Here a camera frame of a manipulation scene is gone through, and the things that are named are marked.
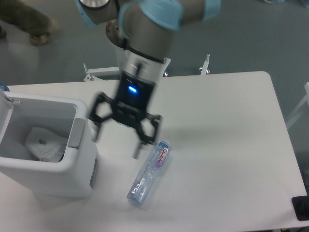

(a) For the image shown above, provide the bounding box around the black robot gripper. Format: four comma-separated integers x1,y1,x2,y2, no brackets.
87,71,163,160

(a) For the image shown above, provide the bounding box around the crushed clear plastic bottle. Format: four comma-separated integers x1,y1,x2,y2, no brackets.
126,140,170,206

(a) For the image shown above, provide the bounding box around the clear plastic bag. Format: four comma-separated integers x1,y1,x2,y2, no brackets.
25,127,68,163

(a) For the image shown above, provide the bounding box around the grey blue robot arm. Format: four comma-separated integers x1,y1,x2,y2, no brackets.
76,0,222,145

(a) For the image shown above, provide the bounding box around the white trash can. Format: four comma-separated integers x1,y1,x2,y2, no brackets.
0,91,99,198

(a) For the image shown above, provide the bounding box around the person's shoe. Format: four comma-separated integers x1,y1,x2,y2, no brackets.
29,19,59,46

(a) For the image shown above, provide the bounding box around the blue object at left edge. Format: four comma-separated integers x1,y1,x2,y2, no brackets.
0,82,10,92

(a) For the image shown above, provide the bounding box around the black device at table edge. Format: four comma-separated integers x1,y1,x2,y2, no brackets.
292,195,309,221

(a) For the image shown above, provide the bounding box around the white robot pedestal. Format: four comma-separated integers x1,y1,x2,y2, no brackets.
83,46,211,82

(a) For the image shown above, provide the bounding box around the white frame at right edge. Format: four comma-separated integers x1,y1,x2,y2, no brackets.
285,82,309,130

